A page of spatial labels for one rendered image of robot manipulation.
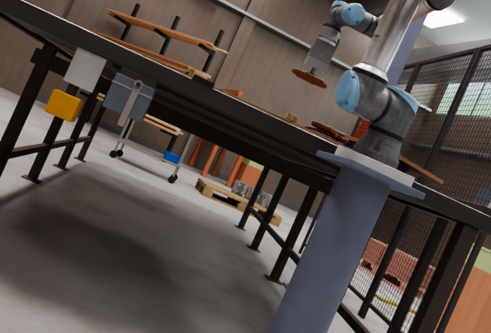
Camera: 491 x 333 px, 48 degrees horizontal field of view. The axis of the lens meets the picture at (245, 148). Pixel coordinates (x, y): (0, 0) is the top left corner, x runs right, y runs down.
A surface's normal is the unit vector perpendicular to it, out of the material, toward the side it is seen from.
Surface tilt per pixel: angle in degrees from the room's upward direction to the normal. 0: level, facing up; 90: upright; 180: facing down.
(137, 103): 90
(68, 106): 90
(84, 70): 90
